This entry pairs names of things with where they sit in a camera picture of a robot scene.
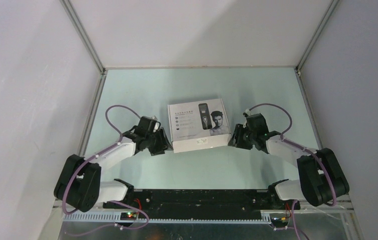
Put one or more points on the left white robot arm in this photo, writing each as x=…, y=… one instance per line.
x=80, y=185

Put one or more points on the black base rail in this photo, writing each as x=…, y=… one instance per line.
x=206, y=204

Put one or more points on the left control board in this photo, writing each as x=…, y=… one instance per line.
x=128, y=216

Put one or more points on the aluminium frame rail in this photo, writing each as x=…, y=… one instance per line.
x=82, y=33

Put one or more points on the white cardboard kit box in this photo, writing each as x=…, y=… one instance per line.
x=198, y=125

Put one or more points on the control board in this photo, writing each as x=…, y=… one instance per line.
x=280, y=222
x=128, y=216

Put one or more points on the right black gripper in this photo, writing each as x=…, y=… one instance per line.
x=236, y=140

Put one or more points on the right control board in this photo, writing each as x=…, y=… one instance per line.
x=280, y=222

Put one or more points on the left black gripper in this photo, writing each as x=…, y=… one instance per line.
x=163, y=144

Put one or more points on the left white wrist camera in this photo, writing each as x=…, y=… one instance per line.
x=157, y=124

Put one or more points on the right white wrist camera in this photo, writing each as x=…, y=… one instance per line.
x=247, y=113

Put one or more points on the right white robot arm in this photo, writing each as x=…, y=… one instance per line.
x=320, y=177

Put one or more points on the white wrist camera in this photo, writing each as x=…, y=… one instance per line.
x=247, y=113
x=157, y=124

